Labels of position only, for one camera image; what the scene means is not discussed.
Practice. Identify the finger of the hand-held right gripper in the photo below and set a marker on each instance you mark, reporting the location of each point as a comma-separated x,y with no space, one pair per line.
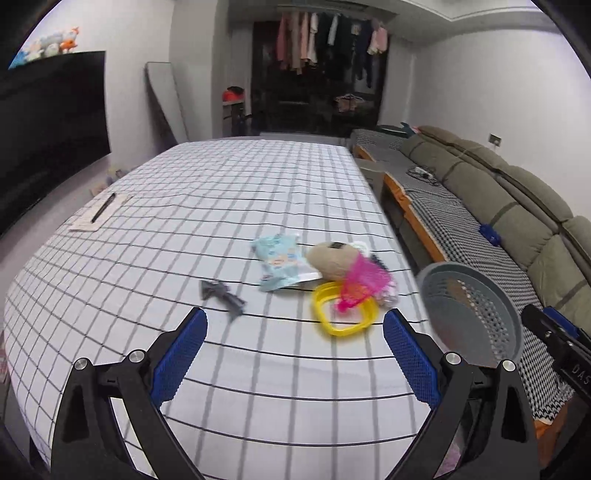
547,332
563,323

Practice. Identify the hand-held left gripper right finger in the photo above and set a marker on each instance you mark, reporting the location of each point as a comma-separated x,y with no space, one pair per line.
411,355

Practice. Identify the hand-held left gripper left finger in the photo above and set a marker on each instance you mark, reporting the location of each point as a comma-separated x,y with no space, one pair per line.
178,357

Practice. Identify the grey perforated plastic basket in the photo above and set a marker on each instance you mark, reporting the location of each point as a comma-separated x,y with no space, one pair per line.
466,309

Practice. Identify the pink mesh bag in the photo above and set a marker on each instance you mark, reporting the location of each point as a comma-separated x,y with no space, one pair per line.
364,281

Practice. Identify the beige plush ball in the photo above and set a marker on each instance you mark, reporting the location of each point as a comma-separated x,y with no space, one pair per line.
330,261

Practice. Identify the light blue wipes packet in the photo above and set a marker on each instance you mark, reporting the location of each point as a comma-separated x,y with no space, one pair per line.
279,261

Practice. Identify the dark spiky roller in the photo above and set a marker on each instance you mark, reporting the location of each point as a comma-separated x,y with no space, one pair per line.
377,262

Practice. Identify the small blue box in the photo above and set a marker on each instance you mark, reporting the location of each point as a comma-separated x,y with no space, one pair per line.
489,233

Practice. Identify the olive green sofa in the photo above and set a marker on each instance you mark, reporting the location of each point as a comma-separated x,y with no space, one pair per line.
531,194

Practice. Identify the houndstooth sofa cover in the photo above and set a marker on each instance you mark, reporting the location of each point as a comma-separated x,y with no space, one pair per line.
461,221

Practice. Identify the black pen on paper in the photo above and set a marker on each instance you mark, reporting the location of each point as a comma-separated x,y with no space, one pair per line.
85,220

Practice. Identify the bed with checked sheet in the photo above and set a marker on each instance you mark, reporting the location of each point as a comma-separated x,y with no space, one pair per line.
231,194

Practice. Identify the grey plastic stool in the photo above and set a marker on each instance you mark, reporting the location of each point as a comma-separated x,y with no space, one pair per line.
371,173

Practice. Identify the teal cloth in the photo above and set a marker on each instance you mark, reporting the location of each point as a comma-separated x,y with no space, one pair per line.
408,129

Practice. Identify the grey side shelf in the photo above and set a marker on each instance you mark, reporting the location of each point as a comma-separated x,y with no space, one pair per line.
231,117

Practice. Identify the black television screen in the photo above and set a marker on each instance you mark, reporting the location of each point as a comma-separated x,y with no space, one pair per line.
46,138

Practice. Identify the grey leaning board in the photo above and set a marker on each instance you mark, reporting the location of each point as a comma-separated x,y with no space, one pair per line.
168,101

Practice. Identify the hanger with pink cloth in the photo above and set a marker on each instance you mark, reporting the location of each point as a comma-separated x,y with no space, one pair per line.
347,102

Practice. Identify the red bag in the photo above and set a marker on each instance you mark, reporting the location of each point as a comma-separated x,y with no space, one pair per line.
233,95

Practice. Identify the row of hanging clothes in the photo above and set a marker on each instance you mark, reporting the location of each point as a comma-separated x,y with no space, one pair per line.
323,37

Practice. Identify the orange plush toy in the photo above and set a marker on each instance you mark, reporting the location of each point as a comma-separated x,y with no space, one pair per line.
69,42

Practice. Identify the blue plush toy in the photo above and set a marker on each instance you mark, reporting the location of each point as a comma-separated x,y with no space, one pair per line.
19,59

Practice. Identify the white plush toy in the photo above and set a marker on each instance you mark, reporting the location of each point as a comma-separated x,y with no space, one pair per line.
46,46

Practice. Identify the wall socket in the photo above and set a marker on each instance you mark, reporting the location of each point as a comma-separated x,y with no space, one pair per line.
496,139

